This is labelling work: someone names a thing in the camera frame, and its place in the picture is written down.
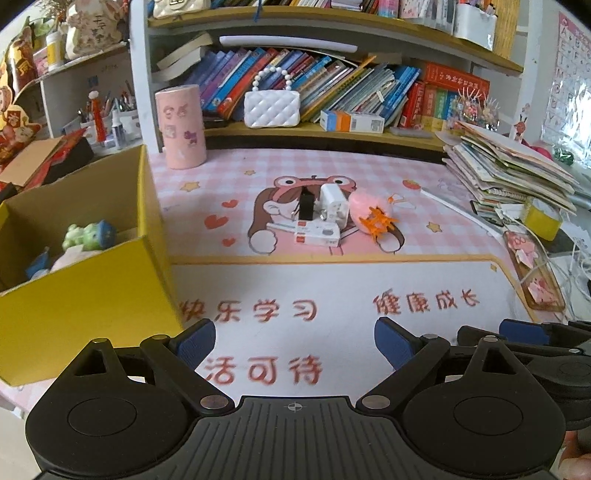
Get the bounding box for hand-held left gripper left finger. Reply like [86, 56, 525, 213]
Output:
[69, 319, 232, 415]

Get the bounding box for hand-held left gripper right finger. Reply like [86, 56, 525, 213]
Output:
[355, 316, 529, 415]

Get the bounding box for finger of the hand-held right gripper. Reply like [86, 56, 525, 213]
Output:
[499, 318, 575, 344]
[456, 325, 555, 358]

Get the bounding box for yellow cardboard box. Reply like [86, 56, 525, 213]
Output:
[0, 144, 185, 387]

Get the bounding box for pink plush pig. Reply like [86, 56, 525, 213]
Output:
[50, 244, 100, 272]

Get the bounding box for green frog toy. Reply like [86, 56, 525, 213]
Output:
[62, 220, 117, 252]

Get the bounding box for blue plastic toy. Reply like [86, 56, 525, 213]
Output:
[25, 251, 51, 280]

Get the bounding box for person's right hand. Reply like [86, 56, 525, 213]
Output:
[560, 427, 591, 480]

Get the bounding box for clear phone case pink stickers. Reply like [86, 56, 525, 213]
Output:
[502, 230, 566, 311]

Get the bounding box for pink checked printed table mat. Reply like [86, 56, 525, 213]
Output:
[0, 147, 568, 407]

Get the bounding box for yellow tape roll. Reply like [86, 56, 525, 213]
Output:
[522, 198, 564, 241]

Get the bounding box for orange hair claw clip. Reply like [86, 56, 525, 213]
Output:
[361, 207, 399, 237]

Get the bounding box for white thin stick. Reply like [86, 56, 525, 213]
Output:
[421, 187, 504, 238]

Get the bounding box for white red-labelled small box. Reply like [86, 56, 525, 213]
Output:
[294, 226, 341, 247]

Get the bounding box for pink round soft toy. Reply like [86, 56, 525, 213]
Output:
[348, 189, 393, 227]

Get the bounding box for white flat stick pack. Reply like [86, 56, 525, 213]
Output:
[265, 220, 342, 234]

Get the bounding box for white charger plug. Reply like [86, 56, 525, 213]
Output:
[318, 183, 352, 228]

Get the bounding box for stack of papers and booklets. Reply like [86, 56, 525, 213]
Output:
[436, 121, 583, 217]

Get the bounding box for black small charger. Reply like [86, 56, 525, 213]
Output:
[298, 187, 315, 221]

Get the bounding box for pink sticker-covered cylinder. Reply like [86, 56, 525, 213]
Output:
[154, 85, 208, 171]

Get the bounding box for black case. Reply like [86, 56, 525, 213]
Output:
[41, 136, 95, 183]

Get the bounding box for orange and white carton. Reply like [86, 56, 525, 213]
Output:
[320, 110, 385, 134]

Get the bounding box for white pen holder with pens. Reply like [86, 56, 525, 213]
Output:
[111, 80, 139, 141]

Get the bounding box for red paper decorations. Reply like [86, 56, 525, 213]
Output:
[46, 129, 86, 162]

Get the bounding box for small pen holder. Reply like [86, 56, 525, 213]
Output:
[76, 108, 100, 144]

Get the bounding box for red tassel pen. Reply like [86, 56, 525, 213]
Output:
[89, 90, 106, 144]

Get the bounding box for brown cardboard sheet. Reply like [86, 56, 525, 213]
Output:
[0, 137, 65, 185]

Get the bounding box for red boxed book set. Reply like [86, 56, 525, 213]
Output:
[402, 62, 491, 134]

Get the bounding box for wooden and white bookshelf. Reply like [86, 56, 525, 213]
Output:
[129, 0, 555, 162]

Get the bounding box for row of colourful leaning books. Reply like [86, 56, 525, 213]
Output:
[194, 46, 426, 127]

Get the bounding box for thick paperback book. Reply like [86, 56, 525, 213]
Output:
[154, 33, 214, 70]
[151, 54, 206, 85]

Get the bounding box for white side cabinet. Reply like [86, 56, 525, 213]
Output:
[14, 44, 139, 148]

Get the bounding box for red festive figure decoration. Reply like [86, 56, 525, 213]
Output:
[0, 28, 42, 167]

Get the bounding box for yellow ribbed folder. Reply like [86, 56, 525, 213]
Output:
[494, 0, 518, 61]

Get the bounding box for white storage bin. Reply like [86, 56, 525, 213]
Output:
[454, 4, 498, 51]

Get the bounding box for white long lamp bar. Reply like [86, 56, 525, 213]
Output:
[219, 35, 358, 54]

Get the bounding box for white bottle yellow label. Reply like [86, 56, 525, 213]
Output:
[45, 33, 66, 71]

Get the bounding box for bunny figurine decoration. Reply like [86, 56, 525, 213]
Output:
[65, 0, 122, 61]

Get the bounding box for cream quilted gold-clasp handbag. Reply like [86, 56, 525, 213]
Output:
[152, 0, 213, 19]

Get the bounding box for deer wall sticker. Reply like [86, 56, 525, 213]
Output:
[512, 105, 532, 141]

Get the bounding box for white quilted pearl-handle handbag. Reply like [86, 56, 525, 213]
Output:
[243, 66, 302, 129]

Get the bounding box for alphabet wall poster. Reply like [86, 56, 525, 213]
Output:
[540, 11, 591, 153]

